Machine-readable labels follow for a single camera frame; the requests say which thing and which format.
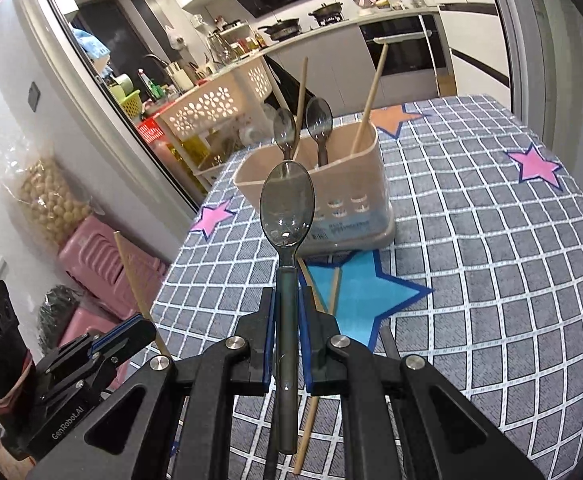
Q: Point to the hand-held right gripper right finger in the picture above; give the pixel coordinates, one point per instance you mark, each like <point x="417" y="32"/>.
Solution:
<point x="305" y="345"/>

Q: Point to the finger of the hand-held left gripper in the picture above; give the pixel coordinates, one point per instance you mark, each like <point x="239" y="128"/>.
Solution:
<point x="134" y="342"/>
<point x="116" y="331"/>

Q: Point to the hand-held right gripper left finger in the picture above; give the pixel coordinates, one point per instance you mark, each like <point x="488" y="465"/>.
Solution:
<point x="270" y="340"/>

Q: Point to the dark clear plastic spoon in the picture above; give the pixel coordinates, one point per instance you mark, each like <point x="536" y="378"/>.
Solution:
<point x="285" y="130"/>
<point x="286" y="200"/>
<point x="390" y="342"/>
<point x="320" y="120"/>

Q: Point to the beige plastic utensil holder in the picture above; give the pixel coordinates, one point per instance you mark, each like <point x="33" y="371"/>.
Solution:
<point x="351" y="180"/>

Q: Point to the single pink plastic stool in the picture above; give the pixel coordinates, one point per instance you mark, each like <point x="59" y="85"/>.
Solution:
<point x="88" y="327"/>

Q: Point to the dark mesh bag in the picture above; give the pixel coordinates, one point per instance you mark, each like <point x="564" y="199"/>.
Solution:
<point x="58" y="305"/>

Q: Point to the clear bag of beige nuts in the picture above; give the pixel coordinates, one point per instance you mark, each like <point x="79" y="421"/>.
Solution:
<point x="46" y="200"/>

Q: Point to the yellow cooking oil bottle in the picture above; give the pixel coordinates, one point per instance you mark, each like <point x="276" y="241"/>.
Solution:
<point x="191" y="150"/>

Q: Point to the red plastic basket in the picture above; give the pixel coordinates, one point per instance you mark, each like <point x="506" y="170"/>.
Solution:
<point x="151" y="130"/>

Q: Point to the green plastic basket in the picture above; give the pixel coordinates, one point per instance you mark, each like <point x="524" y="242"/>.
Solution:
<point x="131" y="102"/>

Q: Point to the beige flower-hole storage trolley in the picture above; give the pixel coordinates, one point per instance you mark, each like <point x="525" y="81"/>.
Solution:
<point x="221" y="105"/>

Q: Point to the green dish soap bottle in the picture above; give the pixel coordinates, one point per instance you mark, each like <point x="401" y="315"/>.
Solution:
<point x="156" y="87"/>

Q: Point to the knife block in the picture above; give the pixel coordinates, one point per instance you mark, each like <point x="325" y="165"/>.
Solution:
<point x="176" y="76"/>

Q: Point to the kitchen faucet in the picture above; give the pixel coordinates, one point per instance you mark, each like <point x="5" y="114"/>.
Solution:
<point x="154" y="62"/>

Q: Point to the white hanging plastic bag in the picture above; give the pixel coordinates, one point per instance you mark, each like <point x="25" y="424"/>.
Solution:
<point x="173" y="40"/>

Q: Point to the black wok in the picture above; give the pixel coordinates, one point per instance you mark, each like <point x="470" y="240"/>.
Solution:
<point x="281" y="27"/>

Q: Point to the black built-in oven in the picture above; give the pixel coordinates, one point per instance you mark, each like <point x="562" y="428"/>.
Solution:
<point x="401" y="45"/>

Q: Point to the black lidded pot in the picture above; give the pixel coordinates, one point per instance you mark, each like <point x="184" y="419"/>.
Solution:
<point x="327" y="10"/>

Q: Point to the white refrigerator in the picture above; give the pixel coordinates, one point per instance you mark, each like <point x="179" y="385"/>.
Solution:
<point x="476" y="45"/>

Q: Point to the dark wall switch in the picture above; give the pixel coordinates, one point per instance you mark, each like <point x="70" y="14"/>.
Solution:
<point x="33" y="96"/>

